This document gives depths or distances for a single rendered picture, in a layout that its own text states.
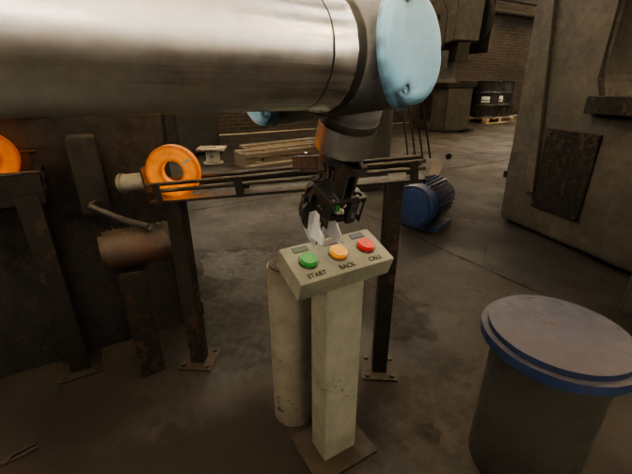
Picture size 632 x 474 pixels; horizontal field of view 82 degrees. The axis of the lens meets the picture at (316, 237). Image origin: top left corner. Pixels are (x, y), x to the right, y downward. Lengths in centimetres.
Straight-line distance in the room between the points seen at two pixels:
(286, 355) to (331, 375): 16
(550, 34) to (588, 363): 221
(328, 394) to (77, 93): 85
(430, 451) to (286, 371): 46
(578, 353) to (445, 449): 48
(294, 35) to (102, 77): 12
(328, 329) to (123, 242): 69
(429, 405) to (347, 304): 59
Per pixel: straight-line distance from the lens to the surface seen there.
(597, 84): 261
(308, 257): 76
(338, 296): 81
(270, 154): 465
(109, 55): 22
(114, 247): 123
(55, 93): 23
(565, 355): 94
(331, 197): 59
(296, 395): 113
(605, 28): 265
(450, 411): 133
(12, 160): 135
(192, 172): 114
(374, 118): 54
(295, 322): 97
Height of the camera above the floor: 94
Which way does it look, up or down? 23 degrees down
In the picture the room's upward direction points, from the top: straight up
